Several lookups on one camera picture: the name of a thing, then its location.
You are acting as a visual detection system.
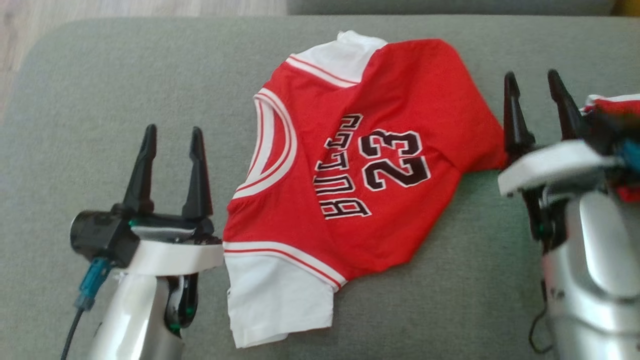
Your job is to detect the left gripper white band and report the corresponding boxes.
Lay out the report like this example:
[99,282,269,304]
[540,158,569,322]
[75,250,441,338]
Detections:
[112,124,224,336]

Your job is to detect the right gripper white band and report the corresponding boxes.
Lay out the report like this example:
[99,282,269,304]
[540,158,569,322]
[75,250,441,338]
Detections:
[497,69,621,251]

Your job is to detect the red white-sleeved Bulls jersey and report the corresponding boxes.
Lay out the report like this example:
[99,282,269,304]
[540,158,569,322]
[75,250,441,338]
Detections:
[222,30,508,349]

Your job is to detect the large grey sofa seat cushion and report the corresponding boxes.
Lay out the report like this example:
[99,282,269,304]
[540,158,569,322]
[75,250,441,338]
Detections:
[0,15,640,360]

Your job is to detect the black cable with blue plug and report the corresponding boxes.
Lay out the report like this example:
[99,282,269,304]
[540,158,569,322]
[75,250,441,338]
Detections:
[60,257,115,360]

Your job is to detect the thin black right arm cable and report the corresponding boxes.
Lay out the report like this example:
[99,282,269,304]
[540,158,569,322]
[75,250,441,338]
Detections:
[528,280,557,356]

